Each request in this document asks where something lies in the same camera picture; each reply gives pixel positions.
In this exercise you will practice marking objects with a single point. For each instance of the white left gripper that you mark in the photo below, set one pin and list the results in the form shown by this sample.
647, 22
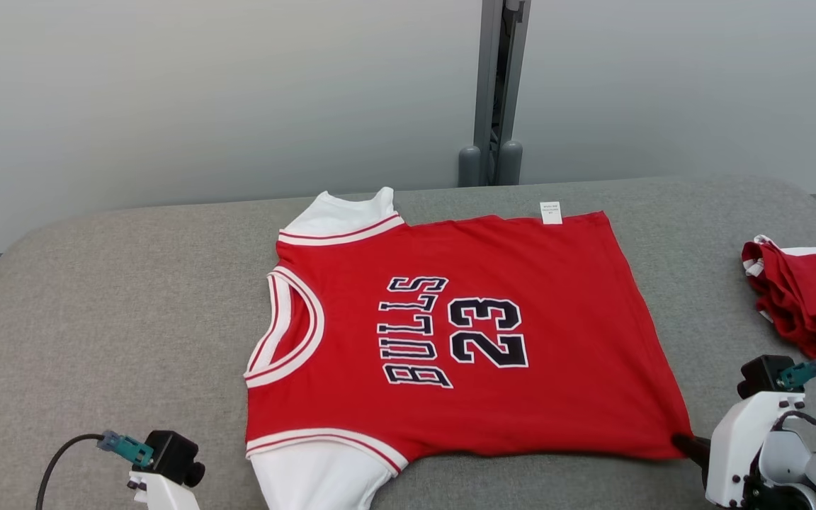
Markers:
163, 496

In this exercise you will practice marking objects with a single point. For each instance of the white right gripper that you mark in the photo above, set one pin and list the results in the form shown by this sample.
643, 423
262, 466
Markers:
734, 453

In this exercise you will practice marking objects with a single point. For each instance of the red Bulls jersey white sleeves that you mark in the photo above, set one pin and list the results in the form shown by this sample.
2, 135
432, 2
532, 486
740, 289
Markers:
557, 319

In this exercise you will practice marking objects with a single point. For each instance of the red shorts with white stripe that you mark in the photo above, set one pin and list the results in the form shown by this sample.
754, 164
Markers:
812, 297

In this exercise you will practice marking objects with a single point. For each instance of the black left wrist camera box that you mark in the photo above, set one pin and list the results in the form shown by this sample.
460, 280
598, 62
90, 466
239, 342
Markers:
174, 457

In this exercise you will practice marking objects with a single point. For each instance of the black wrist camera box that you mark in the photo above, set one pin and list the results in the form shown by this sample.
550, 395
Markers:
174, 457
762, 375

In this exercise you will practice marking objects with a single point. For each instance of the teal left camera connector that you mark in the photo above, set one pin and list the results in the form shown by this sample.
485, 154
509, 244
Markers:
127, 448

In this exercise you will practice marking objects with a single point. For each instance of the teal camera connector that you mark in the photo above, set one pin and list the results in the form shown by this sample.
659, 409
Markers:
127, 448
801, 373

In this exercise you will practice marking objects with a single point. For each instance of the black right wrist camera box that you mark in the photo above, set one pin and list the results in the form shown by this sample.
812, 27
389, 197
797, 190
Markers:
762, 375

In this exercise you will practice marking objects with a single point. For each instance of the teal right camera connector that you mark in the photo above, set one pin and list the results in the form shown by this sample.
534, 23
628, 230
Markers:
801, 373

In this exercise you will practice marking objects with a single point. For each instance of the grey metal wall post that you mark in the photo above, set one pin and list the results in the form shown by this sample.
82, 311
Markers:
496, 78

